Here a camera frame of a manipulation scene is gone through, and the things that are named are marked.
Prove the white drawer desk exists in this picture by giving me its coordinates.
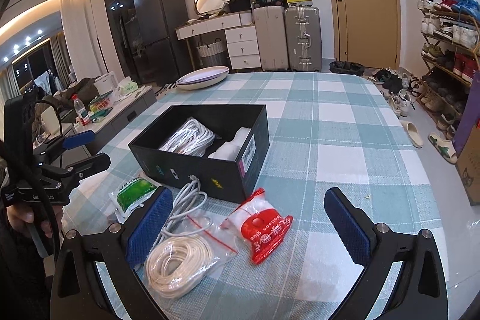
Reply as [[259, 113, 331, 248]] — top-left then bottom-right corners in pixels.
[[176, 11, 261, 71]]

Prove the woven laundry basket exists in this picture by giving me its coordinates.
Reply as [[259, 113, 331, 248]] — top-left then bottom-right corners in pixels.
[[197, 37, 229, 67]]

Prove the red white balloon packet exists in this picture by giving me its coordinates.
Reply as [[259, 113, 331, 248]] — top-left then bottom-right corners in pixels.
[[220, 188, 294, 265]]

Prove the oval white tray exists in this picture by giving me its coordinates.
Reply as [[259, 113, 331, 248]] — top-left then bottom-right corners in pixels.
[[176, 66, 230, 91]]

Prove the tissue pack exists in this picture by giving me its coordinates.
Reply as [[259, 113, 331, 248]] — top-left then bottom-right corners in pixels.
[[115, 76, 138, 101]]

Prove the silver suitcase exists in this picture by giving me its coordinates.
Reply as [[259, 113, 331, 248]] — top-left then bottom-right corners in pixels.
[[285, 7, 322, 72]]

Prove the beige suitcase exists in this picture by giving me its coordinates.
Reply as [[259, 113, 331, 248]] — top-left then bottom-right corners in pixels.
[[253, 6, 289, 71]]

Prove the cardboard box on floor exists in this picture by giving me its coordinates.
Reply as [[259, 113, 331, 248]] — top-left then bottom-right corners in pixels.
[[456, 127, 480, 205]]

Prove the cream rope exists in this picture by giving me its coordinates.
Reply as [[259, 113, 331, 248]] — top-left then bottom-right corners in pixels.
[[144, 216, 241, 301]]

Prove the grey side cabinet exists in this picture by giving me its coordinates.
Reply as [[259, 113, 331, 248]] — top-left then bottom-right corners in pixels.
[[73, 86, 156, 154]]

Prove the person's left hand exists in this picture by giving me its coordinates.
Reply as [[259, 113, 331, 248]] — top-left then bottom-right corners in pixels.
[[7, 204, 64, 235]]

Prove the black cardboard box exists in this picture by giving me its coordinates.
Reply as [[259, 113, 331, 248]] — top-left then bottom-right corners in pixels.
[[128, 104, 269, 203]]

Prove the dark grey refrigerator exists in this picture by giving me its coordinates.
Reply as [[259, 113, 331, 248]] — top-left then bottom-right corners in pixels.
[[133, 0, 193, 86]]

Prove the plastic water bottle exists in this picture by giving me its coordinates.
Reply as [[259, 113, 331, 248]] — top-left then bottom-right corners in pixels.
[[72, 94, 90, 126]]

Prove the wooden shoe rack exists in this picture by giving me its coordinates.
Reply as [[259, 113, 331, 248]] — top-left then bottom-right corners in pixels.
[[417, 0, 479, 140]]

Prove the green medicine packet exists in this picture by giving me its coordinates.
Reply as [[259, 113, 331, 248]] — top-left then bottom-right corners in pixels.
[[108, 176, 159, 223]]

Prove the white charging cable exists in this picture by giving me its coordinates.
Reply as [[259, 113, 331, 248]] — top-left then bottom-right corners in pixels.
[[155, 175, 214, 250]]

